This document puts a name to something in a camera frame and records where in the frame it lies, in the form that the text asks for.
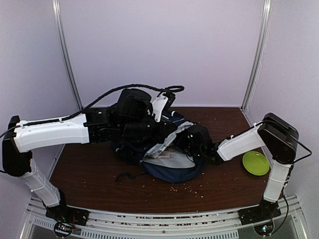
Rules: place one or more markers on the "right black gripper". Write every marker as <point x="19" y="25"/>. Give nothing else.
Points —
<point x="181" y="137"/>

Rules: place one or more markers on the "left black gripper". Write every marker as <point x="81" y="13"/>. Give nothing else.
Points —
<point x="166" y="129"/>

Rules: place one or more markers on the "pink story book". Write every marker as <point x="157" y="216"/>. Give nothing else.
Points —
<point x="167" y="153"/>

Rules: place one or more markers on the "navy blue backpack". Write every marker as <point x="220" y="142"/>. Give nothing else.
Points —
<point x="178" y="159"/>

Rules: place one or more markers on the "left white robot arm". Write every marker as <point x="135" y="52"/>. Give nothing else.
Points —
<point x="91" y="125"/>

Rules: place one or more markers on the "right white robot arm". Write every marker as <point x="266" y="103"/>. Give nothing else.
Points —
<point x="273" y="133"/>

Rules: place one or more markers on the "green plate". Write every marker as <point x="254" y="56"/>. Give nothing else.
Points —
<point x="255" y="163"/>

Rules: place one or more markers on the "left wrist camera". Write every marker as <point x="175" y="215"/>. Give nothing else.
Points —
<point x="162" y="103"/>

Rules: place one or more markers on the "front aluminium rail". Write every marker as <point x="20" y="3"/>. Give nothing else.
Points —
<point x="222" y="224"/>

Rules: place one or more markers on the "left aluminium frame post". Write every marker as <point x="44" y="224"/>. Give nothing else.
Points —
<point x="65" y="53"/>

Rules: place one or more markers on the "aluminium frame post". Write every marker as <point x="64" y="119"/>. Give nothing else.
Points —
<point x="65" y="53"/>
<point x="260" y="48"/>

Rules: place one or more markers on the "right aluminium frame post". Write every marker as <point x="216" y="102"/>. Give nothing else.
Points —
<point x="260" y="48"/>

